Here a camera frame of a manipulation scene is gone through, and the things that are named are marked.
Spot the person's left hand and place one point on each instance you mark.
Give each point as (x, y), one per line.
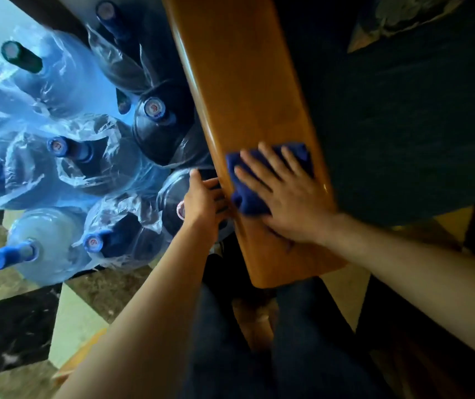
(199, 209)

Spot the person's right forearm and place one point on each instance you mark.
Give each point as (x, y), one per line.
(420, 282)

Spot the person's right hand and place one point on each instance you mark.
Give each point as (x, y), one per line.
(293, 203)

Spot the polished wooden sofa armrest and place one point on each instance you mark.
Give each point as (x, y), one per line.
(241, 87)

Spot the group of blue water jugs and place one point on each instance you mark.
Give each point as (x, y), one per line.
(75, 162)

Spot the person's right middle finger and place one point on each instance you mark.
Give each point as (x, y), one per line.
(260, 166)

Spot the person's dark blue trousers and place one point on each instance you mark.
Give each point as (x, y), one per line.
(304, 353)

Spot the person's right thumb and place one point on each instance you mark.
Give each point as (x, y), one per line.
(274, 226)

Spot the patterned throw pillow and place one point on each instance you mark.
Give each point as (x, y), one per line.
(412, 16)

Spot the blue cleaning cloth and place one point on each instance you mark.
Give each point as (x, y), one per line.
(246, 201)

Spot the person's left forearm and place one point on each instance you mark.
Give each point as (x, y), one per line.
(150, 319)

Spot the person's left thumb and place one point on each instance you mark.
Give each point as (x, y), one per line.
(195, 181)

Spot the person's right little finger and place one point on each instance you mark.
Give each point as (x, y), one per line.
(295, 160)

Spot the dark green sofa cushion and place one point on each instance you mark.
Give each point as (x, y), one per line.
(408, 128)

